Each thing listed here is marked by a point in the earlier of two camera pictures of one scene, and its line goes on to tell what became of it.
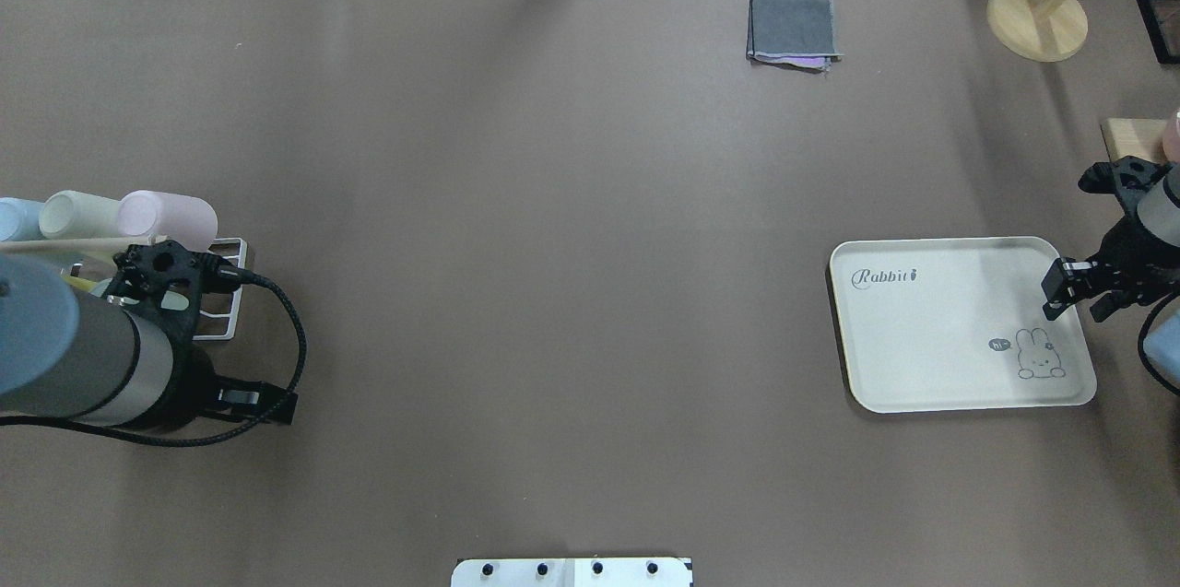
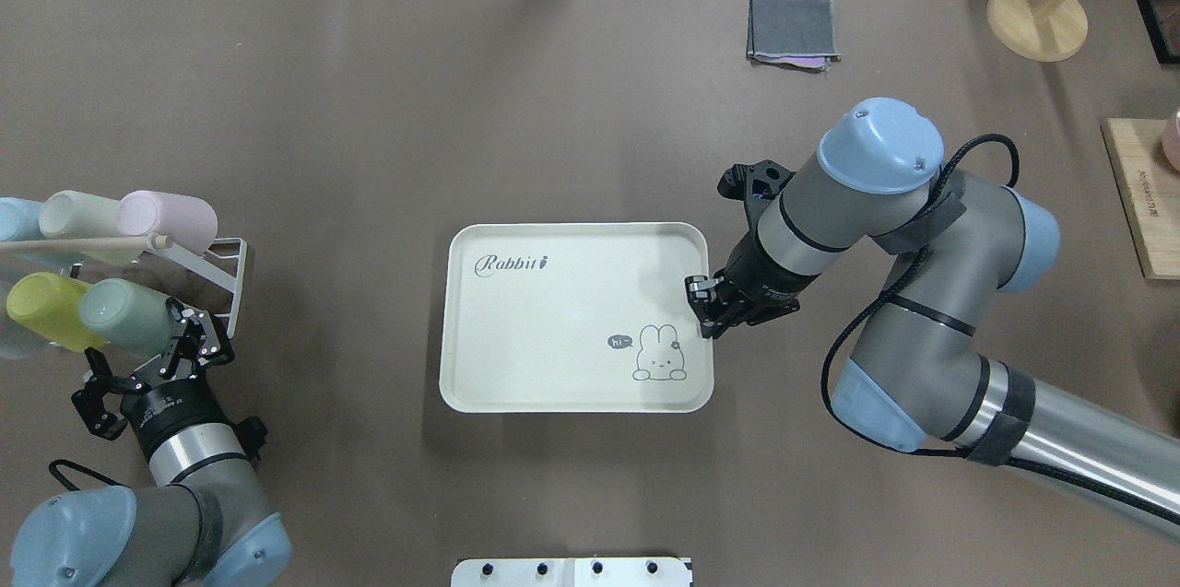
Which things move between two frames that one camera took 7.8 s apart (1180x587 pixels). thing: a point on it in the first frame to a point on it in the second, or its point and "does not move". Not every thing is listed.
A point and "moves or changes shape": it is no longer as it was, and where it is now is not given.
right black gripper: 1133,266 to 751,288
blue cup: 19,220 does not move
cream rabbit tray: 955,323 moves or changes shape
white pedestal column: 572,572 does not move
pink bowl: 1171,136 does not move
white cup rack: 85,244 does not move
